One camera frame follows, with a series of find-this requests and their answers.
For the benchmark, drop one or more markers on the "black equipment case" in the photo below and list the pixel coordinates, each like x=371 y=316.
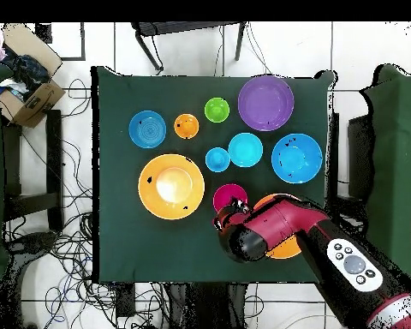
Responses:
x=359 y=154

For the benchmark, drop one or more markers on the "small magenta bowl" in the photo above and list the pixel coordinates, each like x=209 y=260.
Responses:
x=226 y=195

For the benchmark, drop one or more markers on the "large purple bowl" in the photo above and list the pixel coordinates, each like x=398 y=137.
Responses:
x=265 y=102

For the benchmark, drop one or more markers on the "black pedestal foot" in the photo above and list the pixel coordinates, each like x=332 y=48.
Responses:
x=34 y=243

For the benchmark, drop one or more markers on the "small cyan bowl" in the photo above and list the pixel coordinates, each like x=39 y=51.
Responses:
x=245 y=149

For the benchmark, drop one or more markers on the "blue cup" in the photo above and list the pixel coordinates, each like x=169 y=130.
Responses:
x=217 y=159

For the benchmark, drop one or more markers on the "black bench frame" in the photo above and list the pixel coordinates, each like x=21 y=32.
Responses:
x=54 y=154

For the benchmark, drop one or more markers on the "dark blue cloth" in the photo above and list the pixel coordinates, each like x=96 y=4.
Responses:
x=27 y=72

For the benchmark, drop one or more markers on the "black metal chair frame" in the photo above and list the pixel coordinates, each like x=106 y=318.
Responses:
x=178 y=27

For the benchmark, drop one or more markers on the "large blue bowl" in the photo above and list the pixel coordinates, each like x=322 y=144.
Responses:
x=296 y=158

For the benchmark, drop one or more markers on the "cardboard box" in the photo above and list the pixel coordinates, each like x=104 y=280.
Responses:
x=37 y=102

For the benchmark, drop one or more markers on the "large orange bowl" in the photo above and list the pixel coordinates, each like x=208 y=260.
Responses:
x=171 y=205
x=284 y=252

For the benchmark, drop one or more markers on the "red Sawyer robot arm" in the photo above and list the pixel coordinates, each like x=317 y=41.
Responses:
x=281 y=219

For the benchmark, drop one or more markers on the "orange cup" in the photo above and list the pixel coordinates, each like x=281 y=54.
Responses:
x=186 y=126

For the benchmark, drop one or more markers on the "blue ribbed-bottom bowl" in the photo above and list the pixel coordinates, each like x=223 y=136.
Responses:
x=147 y=129

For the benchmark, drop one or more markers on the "dark green tablecloth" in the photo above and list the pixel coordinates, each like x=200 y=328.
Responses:
x=116 y=102

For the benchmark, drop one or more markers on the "black square floor frame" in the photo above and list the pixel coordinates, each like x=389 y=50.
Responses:
x=44 y=32

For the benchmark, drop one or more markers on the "green cup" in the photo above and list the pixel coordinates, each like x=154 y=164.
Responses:
x=216 y=109

